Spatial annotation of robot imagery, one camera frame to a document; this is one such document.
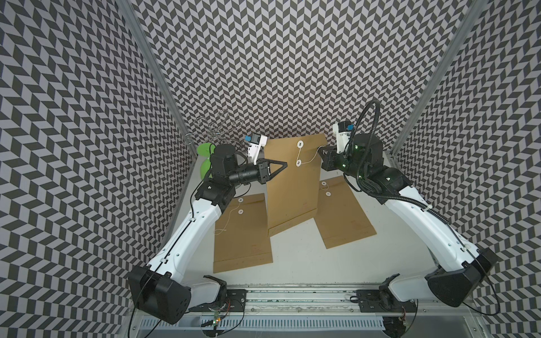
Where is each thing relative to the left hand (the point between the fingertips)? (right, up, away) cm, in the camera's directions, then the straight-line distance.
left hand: (286, 168), depth 64 cm
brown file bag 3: (-19, -29, +24) cm, 42 cm away
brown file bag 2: (+25, -22, +29) cm, 44 cm away
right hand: (+11, +5, +5) cm, 13 cm away
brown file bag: (+3, -9, +3) cm, 10 cm away
